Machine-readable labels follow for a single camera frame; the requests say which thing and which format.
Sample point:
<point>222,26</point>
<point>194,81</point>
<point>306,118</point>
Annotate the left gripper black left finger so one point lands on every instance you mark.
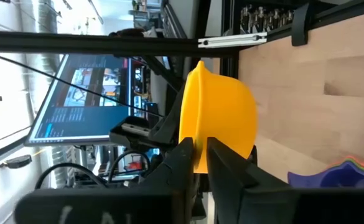
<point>181,174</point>

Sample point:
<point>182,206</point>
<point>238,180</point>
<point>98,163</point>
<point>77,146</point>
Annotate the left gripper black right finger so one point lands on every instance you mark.
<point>247,199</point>

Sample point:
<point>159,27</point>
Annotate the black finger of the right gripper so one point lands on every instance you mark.
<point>169,127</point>

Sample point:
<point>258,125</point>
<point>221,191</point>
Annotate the yellow measuring cup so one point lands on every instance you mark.
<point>219,109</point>

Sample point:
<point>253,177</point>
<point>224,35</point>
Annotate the stack of colourful measuring cups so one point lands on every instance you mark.
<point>340,179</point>

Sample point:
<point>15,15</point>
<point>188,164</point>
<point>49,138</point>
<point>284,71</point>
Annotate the large computer monitor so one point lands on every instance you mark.
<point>85,118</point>

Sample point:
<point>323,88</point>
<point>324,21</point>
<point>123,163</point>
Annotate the small black device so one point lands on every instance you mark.
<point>16,161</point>

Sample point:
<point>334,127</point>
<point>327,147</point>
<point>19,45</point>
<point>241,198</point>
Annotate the silver mounting bracket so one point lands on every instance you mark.
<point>231,40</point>

